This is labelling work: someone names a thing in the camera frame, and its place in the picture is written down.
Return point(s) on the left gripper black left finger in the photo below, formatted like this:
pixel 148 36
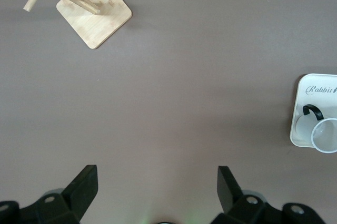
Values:
pixel 76 197

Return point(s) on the wooden mug stand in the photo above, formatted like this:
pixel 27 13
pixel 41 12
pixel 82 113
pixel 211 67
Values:
pixel 92 21

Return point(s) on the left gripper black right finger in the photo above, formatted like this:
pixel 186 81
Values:
pixel 231 203

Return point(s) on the cream rabbit print tray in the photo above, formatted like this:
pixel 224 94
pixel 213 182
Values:
pixel 321 80

